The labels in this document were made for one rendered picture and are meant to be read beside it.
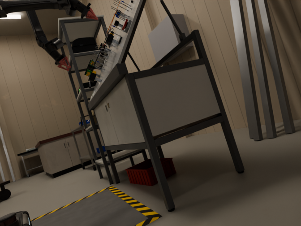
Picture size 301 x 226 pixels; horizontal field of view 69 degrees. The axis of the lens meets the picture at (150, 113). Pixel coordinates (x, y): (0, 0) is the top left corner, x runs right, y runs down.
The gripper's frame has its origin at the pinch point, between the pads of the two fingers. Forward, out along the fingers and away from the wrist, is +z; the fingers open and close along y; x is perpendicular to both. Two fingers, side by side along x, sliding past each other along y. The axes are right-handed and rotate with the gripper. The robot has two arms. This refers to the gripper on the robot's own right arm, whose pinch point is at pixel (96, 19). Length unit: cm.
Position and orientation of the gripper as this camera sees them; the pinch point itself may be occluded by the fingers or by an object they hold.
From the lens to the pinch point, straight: 167.8
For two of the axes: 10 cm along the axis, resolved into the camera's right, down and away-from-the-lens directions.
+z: 8.1, 5.1, 2.8
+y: -4.3, 8.6, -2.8
